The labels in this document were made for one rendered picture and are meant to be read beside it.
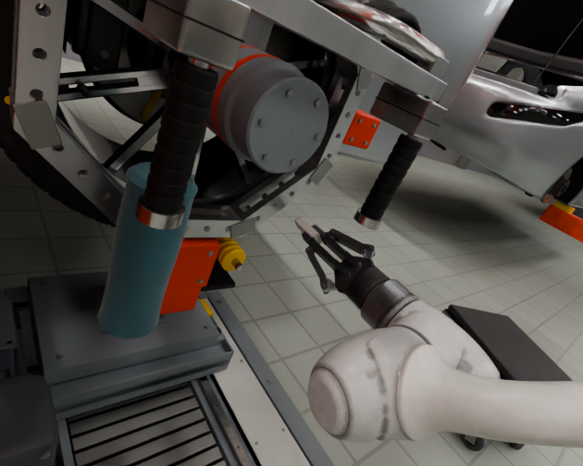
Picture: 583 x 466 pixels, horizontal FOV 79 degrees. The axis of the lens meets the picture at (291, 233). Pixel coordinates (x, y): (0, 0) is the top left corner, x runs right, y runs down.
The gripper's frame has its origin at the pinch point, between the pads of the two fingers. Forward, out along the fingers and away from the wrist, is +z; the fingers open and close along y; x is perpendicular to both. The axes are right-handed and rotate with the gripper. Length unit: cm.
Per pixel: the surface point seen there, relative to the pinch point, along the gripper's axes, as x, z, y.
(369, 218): 13.0, -15.2, 4.6
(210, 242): 7.5, 6.3, -17.3
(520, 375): -78, -40, 36
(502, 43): -146, 148, 301
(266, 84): 36.3, -6.5, -0.8
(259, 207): 6.9, 6.9, -5.4
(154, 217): 36.5, -15.7, -19.5
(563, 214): -240, 25, 241
